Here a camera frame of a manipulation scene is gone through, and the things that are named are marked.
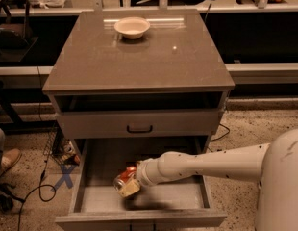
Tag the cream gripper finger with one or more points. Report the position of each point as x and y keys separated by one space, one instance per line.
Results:
x=128 y=188

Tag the orange soda can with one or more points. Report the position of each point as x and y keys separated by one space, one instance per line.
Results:
x=122 y=178

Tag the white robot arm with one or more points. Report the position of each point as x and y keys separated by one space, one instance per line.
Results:
x=274 y=166

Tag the open grey middle drawer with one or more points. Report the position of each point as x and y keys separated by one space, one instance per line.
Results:
x=96 y=205

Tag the closed grey top drawer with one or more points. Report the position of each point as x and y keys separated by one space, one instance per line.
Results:
x=93 y=125

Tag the grey drawer cabinet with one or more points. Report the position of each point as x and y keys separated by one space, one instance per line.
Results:
x=175 y=66

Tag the brown shoe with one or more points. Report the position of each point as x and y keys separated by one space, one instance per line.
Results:
x=8 y=159

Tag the white paper bowl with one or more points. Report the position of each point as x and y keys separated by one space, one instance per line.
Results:
x=132 y=27

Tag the black bag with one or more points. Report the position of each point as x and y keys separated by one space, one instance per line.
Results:
x=16 y=39

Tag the black drawer handle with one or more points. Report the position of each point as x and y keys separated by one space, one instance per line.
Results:
x=135 y=130

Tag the wire basket with items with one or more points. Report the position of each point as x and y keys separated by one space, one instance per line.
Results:
x=60 y=149

